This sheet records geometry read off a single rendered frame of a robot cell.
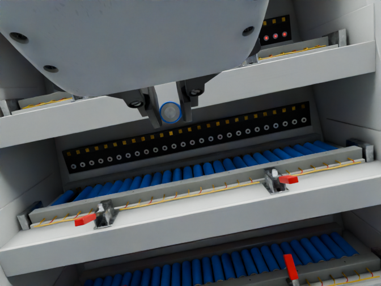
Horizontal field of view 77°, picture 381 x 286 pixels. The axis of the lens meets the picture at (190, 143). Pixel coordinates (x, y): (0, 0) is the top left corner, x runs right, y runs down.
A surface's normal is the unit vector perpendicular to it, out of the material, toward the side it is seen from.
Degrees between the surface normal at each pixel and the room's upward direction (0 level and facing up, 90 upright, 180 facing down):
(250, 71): 107
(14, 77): 90
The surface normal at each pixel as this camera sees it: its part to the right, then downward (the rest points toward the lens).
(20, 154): 0.98, -0.20
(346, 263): -0.19, -0.95
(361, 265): 0.03, 0.24
